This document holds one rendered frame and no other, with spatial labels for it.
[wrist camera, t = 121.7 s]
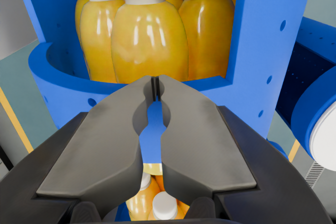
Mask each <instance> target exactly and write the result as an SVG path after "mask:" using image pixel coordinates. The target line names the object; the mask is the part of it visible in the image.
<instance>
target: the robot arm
mask: <svg viewBox="0 0 336 224"><path fill-rule="evenodd" d="M156 97H158V102H161V105H162V118H163V125H164V126H165V127H166V130H165V131H164V133H163V134H162V135H161V137H160V150H161V166H162V176H163V187H164V190H165V191H166V192H167V194H169V195H170V196H172V197H174V198H175V199H177V200H179V201H181V202H182V203H184V204H186V205H188V206H189V209H188V211H187V213H186V214H185V216H184V218H183V219H163V220H137V221H115V218H116V214H117V211H118V207H119V205H121V204H122V203H124V202H126V201H127V200H129V199H131V198H132V197H134V196H135V195H136V194H137V193H138V192H139V191H140V188H141V183H142V177H143V170H144V164H143V158H142V152H141V146H140V140H139V136H140V134H141V133H142V131H143V130H144V129H145V128H146V127H147V126H148V124H149V122H148V114H147V110H148V108H149V106H150V105H151V104H152V103H153V102H155V101H156ZM0 224H333V222H332V220H331V218H330V216H329V215H328V213H327V211H326V209H325V208H324V206H323V205H322V203H321V201H320V200H319V198H318V197H317V195H316V194H315V192H314V191H313V189H312V188H311V187H310V185H309V184H308V183H307V181H306V180H305V179H304V178H303V176H302V175H301V174H300V173H299V171H298V170H297V169H296V168H295V167H294V166H293V165H292V164H291V162H290V161H289V160H288V159H287V158H286V157H285V156H284V155H283V154H282V153H281V152H280V151H278V150H277V149H276V148H275V147H274V146H273V145H272V144H271V143H269V142H268V141H267V140H266V139H265V138H263V137H262V136H261V135H260V134H259V133H257V132H256V131H255V130H254V129H252V128H251V127H250V126H249V125H248V124H246V123H245V122H244V121H243V120H242V119H240V118H239V117H238V116H237V115H236V114H234V113H233V112H232V111H231V110H230V109H228V108H227V107H226V106H225V105H221V106H218V105H217V104H215V103H214V102H213V101H212V100H211V99H209V98H208V97H207V96H205V95H204V94H202V93H201V92H199V91H197V90H196V89H194V88H192V87H190V86H188V85H186V84H184V83H182V82H180V81H178V80H176V79H174V78H172V77H170V76H167V75H165V74H162V75H160V76H156V77H155V76H150V75H145V76H143V77H141V78H139V79H137V80H136V81H134V82H132V83H130V84H128V85H126V86H124V87H123V88H121V89H119V90H117V91H115V92H113V93H112V94H110V95H109V96H107V97H106V98H104V99H103V100H101V101H100V102H99V103H98V104H96V105H95V106H94V107H93V108H92V109H90V111H89V112H80V113H79V114H77V115H76V116H75V117H74V118H72V119H71V120H70V121H69V122H67V123H66V124H65V125H64V126H63V127H61V128H60V129H59V130H58V131H56V132H55V133H54V134H53V135H51V136H50V137H49V138H48V139H46V140H45V141H44V142H43V143H42V144H40V145H39V146H38V147H37V148H35V149H34V150H33V151H32V152H30V153H29V154H28V155H27V156H26V157H24V158H23V159H22V160H21V161H20V162H19V163H18V164H16V165H15V166H14V167H13V168H12V169H11V170H10V171H9V172H8V173H7V174H6V175H5V176H4V177H3V178H2V179H1V180H0Z"/></svg>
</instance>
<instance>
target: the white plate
mask: <svg viewBox="0 0 336 224"><path fill-rule="evenodd" d="M309 150H310V153H311V155H312V157H313V158H314V160H315V161H316V162H317V163H318V164H320V165H321V166H322V167H324V168H326V169H329V170H332V171H336V101H335V102H334V103H333V104H332V105H331V106H330V107H329V108H328V109H327V110H326V111H325V112H324V113H323V114H322V115H321V117H320V118H319V119H318V121H317V122H316V124H315V126H314V128H313V130H312V132H311V135H310V139H309Z"/></svg>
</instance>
